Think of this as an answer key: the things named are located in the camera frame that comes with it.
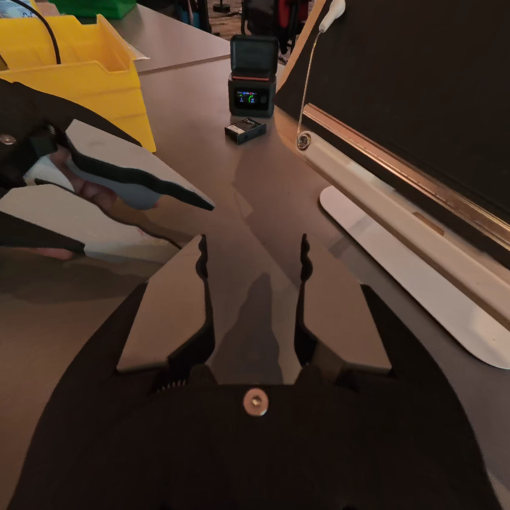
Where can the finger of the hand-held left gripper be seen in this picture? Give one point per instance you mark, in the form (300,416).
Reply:
(119,155)
(59,215)

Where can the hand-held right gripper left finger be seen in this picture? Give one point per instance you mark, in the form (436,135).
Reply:
(167,318)

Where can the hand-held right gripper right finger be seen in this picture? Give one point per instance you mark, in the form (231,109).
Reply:
(342,318)

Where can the yellow plastic bin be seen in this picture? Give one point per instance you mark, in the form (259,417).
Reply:
(99,79)

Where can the person's left hand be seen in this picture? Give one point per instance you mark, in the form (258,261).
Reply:
(95,191)

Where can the green plastic box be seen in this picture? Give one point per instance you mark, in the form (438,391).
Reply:
(95,8)

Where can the black battery charger case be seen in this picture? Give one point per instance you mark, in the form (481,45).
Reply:
(253,79)

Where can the wooden book stand white base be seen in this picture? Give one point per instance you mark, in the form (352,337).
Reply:
(418,79)

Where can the black camera battery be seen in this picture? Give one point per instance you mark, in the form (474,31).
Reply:
(245,130)

